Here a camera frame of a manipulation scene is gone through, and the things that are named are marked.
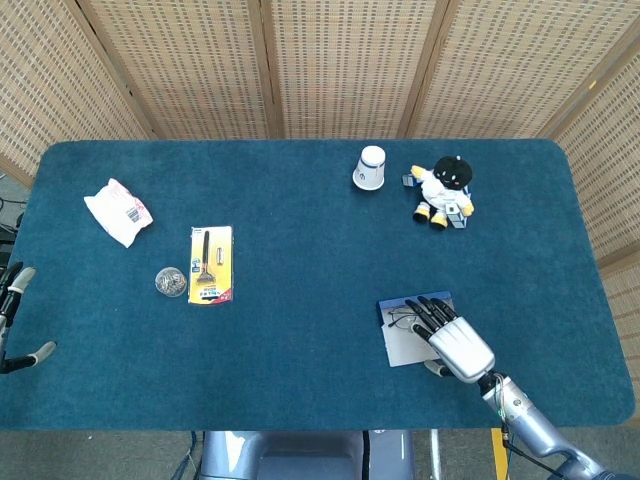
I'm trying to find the yellow razor blister pack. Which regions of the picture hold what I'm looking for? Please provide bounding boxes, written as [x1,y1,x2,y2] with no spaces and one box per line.
[187,225,235,306]

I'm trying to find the black-headed plush doll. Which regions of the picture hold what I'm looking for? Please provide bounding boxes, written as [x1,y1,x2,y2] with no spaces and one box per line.
[409,155,476,232]

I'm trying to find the metal table leg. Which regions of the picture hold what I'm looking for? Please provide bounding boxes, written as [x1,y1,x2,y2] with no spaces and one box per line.
[428,429,444,480]

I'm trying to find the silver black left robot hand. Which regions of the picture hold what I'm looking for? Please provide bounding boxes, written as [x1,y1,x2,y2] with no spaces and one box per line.
[0,261,57,375]

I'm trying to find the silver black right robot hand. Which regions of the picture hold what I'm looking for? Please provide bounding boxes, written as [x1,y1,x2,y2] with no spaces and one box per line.
[403,295,498,389]

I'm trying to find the blue glasses case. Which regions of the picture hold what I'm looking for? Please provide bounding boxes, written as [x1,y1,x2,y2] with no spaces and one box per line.
[377,289,457,369]

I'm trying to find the woven rattan folding screen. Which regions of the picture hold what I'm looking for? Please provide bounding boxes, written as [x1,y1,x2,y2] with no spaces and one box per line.
[0,0,640,391]

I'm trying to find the clear round container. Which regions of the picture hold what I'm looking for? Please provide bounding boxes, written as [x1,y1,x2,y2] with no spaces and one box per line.
[154,266,188,299]

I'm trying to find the blue white floor cables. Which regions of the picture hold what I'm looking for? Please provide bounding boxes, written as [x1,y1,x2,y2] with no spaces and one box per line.
[172,431,207,480]

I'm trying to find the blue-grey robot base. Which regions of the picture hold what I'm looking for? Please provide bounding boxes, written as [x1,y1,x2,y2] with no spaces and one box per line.
[199,429,416,480]

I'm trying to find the blue table mat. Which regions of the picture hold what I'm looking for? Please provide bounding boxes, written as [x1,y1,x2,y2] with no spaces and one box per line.
[0,138,636,432]

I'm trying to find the black-rimmed eyeglasses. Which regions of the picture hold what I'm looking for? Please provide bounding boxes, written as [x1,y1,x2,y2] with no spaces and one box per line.
[387,306,427,332]

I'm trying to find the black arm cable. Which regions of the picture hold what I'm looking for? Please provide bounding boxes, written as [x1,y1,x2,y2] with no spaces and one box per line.
[492,372,571,479]

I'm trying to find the white pink snack packet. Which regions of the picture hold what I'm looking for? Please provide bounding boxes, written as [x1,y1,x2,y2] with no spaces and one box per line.
[83,177,154,249]

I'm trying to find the white paper cup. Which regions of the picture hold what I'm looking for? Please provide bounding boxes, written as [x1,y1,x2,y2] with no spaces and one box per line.
[351,145,387,192]

